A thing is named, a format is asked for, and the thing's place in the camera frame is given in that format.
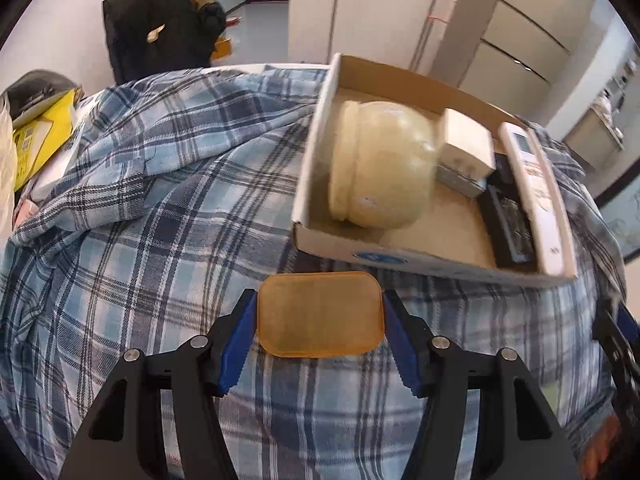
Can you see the beige side counter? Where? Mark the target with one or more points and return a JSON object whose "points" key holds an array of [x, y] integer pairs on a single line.
{"points": [[592, 130]]}

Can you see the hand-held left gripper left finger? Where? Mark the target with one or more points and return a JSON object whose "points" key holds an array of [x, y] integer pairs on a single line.
{"points": [[237, 345]]}

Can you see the person's right hand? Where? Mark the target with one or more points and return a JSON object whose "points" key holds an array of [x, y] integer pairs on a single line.
{"points": [[602, 447]]}

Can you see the beige refrigerator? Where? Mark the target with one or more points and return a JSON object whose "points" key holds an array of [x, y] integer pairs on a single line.
{"points": [[525, 15]]}

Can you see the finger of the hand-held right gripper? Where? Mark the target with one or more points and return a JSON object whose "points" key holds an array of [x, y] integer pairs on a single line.
{"points": [[612, 340]]}

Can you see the white small box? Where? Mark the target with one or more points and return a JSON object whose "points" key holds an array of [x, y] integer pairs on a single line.
{"points": [[467, 137]]}

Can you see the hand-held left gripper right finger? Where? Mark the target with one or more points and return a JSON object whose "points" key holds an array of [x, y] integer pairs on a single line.
{"points": [[402, 345]]}

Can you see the white plastic bag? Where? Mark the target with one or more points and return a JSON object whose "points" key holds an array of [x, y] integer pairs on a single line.
{"points": [[6, 170]]}

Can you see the orange paper bag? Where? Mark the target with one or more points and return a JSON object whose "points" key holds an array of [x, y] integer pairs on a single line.
{"points": [[223, 47]]}

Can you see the cardboard box tray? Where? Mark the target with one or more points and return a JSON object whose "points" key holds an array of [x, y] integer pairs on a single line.
{"points": [[450, 230]]}

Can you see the black jacket on chair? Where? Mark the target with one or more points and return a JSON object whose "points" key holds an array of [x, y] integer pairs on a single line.
{"points": [[155, 25]]}

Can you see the white remote control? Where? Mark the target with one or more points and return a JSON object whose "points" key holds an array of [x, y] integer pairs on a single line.
{"points": [[542, 200]]}

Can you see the black framed glass door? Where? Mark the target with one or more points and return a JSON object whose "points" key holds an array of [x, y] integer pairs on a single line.
{"points": [[620, 225]]}

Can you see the grey printed small box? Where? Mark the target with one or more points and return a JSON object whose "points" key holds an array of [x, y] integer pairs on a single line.
{"points": [[462, 185]]}

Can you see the yellow plastic bag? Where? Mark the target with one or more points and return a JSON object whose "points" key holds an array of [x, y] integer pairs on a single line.
{"points": [[35, 140]]}

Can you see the blue plaid cloth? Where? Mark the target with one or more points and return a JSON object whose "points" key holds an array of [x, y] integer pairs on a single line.
{"points": [[150, 220]]}

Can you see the white flat box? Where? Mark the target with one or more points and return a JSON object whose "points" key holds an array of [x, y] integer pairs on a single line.
{"points": [[62, 162]]}

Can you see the grey bag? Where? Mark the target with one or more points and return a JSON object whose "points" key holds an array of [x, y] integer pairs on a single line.
{"points": [[35, 90]]}

